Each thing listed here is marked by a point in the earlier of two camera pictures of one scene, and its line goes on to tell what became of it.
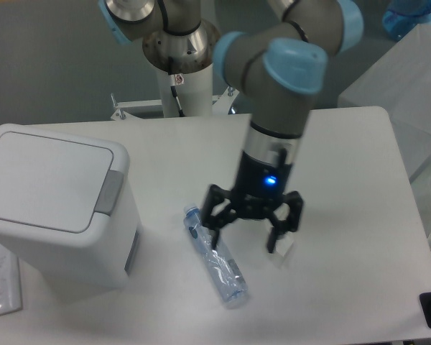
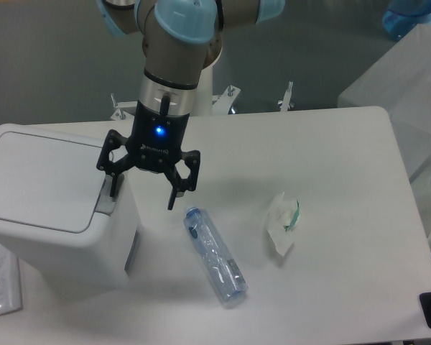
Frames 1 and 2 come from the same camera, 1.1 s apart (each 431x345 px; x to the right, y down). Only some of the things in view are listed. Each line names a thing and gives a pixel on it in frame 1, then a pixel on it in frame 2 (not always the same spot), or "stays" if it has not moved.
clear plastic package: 3,279 stays
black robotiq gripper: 260,187 to 154,144
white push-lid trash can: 68,196 stays
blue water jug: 401,16 stays
